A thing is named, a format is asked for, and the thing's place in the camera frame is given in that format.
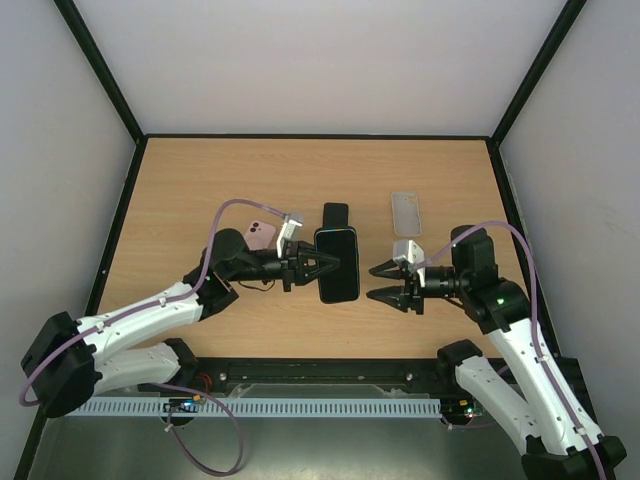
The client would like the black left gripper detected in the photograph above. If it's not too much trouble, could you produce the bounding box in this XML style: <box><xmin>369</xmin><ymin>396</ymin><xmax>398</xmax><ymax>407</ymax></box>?
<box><xmin>227</xmin><ymin>241</ymin><xmax>339</xmax><ymax>293</ymax></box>

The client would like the black phone from white case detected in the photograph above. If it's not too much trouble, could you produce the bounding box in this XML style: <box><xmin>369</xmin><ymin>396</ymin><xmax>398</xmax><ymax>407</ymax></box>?
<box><xmin>322</xmin><ymin>202</ymin><xmax>349</xmax><ymax>229</ymax></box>

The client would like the white phone case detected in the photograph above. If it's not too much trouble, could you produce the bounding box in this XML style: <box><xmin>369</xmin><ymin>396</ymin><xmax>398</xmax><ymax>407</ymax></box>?
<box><xmin>391</xmin><ymin>191</ymin><xmax>422</xmax><ymax>238</ymax></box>

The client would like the pink cased phone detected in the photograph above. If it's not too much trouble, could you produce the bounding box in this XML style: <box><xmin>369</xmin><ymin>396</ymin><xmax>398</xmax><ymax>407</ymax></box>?
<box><xmin>244</xmin><ymin>221</ymin><xmax>276</xmax><ymax>251</ymax></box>

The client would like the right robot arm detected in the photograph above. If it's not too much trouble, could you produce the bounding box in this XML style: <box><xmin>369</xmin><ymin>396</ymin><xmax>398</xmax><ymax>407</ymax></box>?
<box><xmin>367</xmin><ymin>221</ymin><xmax>627</xmax><ymax>479</ymax></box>

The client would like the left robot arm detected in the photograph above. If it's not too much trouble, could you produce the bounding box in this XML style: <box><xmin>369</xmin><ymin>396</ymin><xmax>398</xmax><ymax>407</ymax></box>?
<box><xmin>20</xmin><ymin>228</ymin><xmax>340</xmax><ymax>418</ymax></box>

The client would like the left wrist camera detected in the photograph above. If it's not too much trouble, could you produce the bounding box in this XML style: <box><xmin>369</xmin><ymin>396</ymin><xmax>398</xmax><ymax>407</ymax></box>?
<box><xmin>276</xmin><ymin>213</ymin><xmax>303</xmax><ymax>258</ymax></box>

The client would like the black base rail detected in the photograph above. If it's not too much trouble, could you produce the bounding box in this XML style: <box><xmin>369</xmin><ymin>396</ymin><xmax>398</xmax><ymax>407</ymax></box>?
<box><xmin>169</xmin><ymin>357</ymin><xmax>464</xmax><ymax>397</ymax></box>

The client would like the black enclosure frame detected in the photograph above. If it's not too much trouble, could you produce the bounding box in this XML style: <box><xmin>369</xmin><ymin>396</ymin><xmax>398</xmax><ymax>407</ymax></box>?
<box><xmin>12</xmin><ymin>0</ymin><xmax>616</xmax><ymax>480</ymax></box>

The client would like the white slotted cable duct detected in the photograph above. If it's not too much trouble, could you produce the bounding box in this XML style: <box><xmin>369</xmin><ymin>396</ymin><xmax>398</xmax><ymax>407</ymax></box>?
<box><xmin>71</xmin><ymin>397</ymin><xmax>441</xmax><ymax>419</ymax></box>

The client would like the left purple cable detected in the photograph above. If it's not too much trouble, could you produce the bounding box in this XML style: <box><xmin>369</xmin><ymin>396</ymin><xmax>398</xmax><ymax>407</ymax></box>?
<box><xmin>18</xmin><ymin>199</ymin><xmax>291</xmax><ymax>475</ymax></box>

